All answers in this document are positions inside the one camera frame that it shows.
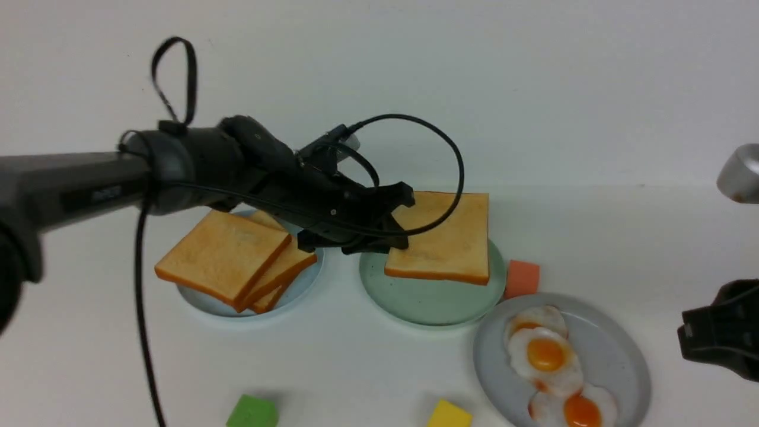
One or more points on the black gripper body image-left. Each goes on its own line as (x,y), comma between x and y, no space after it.
(321,204)

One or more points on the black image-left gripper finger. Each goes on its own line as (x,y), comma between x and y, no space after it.
(375,241)
(381,201)

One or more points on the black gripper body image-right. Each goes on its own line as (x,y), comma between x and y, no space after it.
(725,333)

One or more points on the toast slice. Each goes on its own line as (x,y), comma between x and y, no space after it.
(269,301)
(289,264)
(456,250)
(223,256)

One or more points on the grey speckled plate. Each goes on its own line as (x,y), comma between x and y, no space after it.
(608,355)

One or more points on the fried egg back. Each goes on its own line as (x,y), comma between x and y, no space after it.
(546,316)

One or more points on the fried egg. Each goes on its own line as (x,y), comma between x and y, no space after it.
(546,316)
(592,406)
(546,360)

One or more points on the green plate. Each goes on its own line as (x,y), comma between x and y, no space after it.
(432,303)

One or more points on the light blue plate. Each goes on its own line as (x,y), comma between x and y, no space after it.
(213,308)

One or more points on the orange cube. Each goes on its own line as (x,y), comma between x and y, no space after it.
(522,278)

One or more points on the fried egg front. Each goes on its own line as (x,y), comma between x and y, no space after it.
(592,406)

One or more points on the fried egg middle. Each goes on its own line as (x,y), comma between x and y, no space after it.
(546,360)

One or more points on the yellow cube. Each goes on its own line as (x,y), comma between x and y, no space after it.
(447,414)

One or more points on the green cube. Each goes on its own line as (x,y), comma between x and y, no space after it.
(253,411)

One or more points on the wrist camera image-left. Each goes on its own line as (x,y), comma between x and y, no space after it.
(325,152)

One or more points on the silver wrist camera image-right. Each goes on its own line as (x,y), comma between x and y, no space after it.
(738,179)

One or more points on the black cable image-left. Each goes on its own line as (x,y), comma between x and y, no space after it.
(142,296)

